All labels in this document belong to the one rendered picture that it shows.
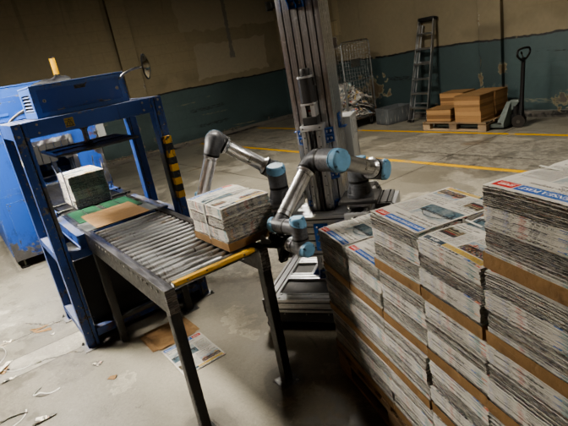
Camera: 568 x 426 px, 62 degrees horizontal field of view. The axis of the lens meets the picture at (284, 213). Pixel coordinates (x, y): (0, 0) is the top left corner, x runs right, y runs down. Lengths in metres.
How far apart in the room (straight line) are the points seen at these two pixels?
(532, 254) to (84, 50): 10.45
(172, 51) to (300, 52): 8.99
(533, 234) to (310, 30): 1.98
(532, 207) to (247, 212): 1.49
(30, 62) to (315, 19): 8.55
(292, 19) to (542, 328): 2.15
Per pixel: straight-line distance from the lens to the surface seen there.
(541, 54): 8.81
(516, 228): 1.20
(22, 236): 5.67
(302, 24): 2.85
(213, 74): 12.13
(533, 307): 1.24
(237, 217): 2.30
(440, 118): 8.57
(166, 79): 11.60
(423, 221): 1.64
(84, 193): 4.07
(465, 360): 1.57
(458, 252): 1.42
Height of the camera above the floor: 1.66
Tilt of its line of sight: 18 degrees down
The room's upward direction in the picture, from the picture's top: 10 degrees counter-clockwise
